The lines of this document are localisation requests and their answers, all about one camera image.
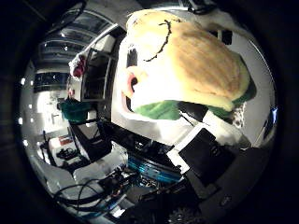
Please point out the dark cabinet frame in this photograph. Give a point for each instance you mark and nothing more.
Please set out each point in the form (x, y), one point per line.
(95, 76)

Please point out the white container box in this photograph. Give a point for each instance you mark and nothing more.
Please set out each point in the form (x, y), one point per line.
(132, 62)

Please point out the person in green shirt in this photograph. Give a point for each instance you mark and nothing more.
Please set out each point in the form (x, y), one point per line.
(74, 110)

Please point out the red and white cloth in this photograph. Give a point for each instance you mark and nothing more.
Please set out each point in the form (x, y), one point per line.
(78, 67)

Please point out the blue ribbed box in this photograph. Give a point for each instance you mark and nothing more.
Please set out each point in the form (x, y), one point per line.
(152, 169)

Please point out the yellow corn plush toy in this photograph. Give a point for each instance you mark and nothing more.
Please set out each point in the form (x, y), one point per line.
(193, 62)

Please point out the orange piece in container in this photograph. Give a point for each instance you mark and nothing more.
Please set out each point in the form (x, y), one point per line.
(131, 81)

